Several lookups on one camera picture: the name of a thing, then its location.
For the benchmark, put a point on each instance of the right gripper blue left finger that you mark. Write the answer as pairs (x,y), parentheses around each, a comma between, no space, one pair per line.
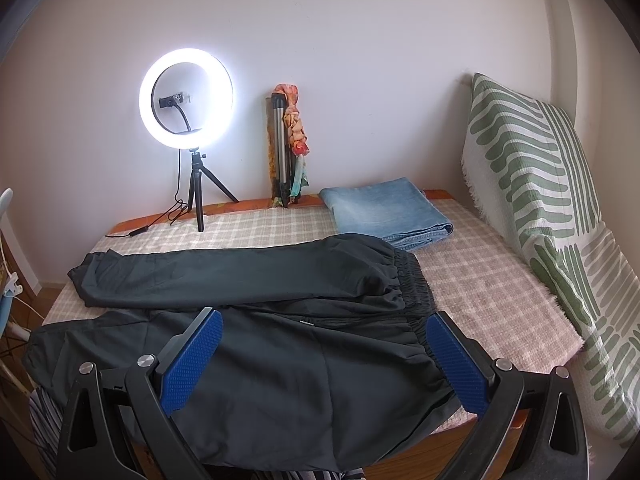
(94,441)

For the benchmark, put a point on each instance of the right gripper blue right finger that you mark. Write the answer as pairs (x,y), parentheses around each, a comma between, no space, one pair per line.
(552,443)

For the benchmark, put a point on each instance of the dark green pants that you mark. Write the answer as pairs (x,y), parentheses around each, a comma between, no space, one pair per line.
(323,362)

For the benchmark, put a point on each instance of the pink checked blanket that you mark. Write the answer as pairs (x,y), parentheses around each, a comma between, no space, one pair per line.
(490,293)

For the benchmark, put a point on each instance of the light blue clip stand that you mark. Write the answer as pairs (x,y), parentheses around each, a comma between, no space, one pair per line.
(10,287)

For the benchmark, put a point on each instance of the folded blue jeans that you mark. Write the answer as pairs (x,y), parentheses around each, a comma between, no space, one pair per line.
(395,211)

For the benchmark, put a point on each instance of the green patterned white pillow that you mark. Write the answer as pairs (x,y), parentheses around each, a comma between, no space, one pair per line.
(530,179)

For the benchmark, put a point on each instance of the folded silver tripod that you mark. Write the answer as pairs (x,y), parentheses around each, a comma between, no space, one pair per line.
(279,160)

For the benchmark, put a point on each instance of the phone holder clamp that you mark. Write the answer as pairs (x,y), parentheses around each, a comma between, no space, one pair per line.
(175,100)

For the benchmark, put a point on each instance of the white ring light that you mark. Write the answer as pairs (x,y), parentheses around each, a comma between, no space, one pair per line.
(204,121)

